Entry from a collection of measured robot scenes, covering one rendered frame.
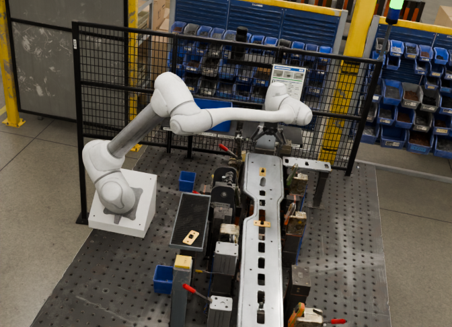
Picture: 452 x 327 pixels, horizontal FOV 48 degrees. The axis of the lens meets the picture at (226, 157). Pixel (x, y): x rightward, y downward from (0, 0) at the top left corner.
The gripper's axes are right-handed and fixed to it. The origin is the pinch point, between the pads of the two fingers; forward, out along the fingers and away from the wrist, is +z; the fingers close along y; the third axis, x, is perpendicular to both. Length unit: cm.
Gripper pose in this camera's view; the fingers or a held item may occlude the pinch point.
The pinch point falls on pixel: (266, 151)
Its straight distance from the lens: 286.7
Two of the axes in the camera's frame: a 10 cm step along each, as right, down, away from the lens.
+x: 0.7, -5.3, 8.5
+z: -1.1, 8.4, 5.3
